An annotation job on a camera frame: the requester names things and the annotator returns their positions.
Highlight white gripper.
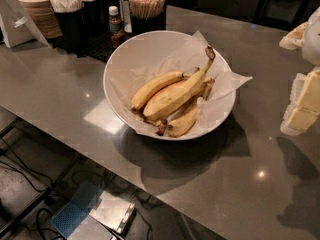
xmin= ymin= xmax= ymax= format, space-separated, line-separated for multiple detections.
xmin=279 ymin=7 xmax=320 ymax=136

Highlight yellow banana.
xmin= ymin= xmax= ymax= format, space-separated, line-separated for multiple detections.
xmin=130 ymin=71 xmax=184 ymax=111
xmin=166 ymin=79 xmax=215 ymax=138
xmin=143 ymin=46 xmax=216 ymax=121

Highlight white bowl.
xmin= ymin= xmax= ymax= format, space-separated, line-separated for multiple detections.
xmin=102 ymin=30 xmax=237 ymax=141

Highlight dark appliance in background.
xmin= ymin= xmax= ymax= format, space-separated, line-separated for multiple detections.
xmin=252 ymin=0 xmax=310 ymax=31

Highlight black cup of wooden sticks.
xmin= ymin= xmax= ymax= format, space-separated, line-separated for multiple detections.
xmin=128 ymin=0 xmax=166 ymax=34

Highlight white paper liner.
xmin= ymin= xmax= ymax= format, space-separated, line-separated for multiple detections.
xmin=108 ymin=30 xmax=254 ymax=137

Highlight small brown sauce bottle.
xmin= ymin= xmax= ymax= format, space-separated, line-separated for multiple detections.
xmin=108 ymin=6 xmax=125 ymax=48

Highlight black rubber mat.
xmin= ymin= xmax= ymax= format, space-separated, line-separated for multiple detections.
xmin=53 ymin=30 xmax=133 ymax=64

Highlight black cup of napkins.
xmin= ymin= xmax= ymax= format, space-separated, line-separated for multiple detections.
xmin=81 ymin=0 xmax=105 ymax=36

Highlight black cup of wrapped straws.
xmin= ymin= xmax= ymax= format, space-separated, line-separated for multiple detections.
xmin=50 ymin=0 xmax=88 ymax=52

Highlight blue and silver box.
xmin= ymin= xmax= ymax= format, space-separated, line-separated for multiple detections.
xmin=51 ymin=182 xmax=135 ymax=240

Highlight stack of paper cups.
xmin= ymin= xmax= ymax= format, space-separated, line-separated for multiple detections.
xmin=19 ymin=0 xmax=62 ymax=39

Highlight white paper bag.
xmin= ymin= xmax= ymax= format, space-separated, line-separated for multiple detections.
xmin=0 ymin=0 xmax=48 ymax=48

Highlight black floor cable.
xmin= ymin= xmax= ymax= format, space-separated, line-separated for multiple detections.
xmin=0 ymin=138 xmax=54 ymax=193

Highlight black metal frame bar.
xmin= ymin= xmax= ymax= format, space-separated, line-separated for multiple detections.
xmin=0 ymin=188 xmax=52 ymax=239

